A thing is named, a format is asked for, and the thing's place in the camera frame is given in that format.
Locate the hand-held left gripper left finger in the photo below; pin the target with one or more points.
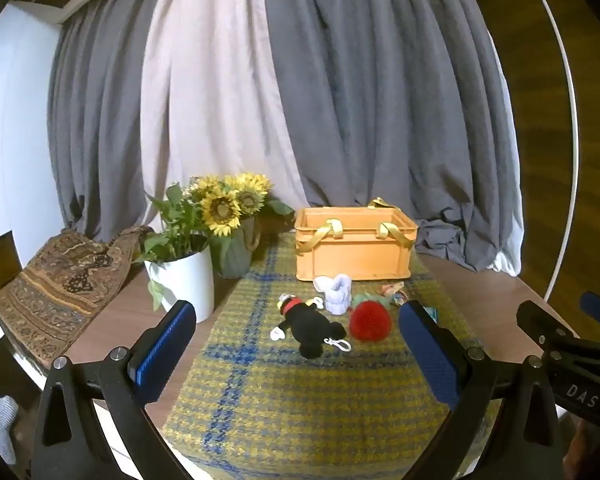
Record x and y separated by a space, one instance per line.
166 347

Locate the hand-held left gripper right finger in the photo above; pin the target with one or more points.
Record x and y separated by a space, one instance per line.
427 350

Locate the red plush strawberry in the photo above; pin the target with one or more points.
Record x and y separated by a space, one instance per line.
370 324

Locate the small colourful fabric toy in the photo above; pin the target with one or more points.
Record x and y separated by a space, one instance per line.
393 291

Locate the lavender fluffy plush toy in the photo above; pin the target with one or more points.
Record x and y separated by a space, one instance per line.
337 296

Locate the orange plastic crate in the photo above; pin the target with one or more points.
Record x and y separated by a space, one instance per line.
355 260

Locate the black plush toy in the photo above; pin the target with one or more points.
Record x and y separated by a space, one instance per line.
310 327

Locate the small teal item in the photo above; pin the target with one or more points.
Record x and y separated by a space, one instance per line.
432 314

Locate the grey green ribbed vase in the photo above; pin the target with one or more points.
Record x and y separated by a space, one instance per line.
237 255

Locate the brown patterned cloth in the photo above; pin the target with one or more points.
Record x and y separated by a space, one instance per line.
65 285

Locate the yellow green woven mat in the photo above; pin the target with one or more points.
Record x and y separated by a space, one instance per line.
280 410

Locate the sunflower bouquet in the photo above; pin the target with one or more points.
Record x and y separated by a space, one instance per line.
225 205

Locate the grey curtain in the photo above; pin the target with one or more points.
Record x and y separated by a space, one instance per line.
100 125
394 110

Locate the pale pink curtain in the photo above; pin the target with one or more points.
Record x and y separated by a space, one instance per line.
215 100

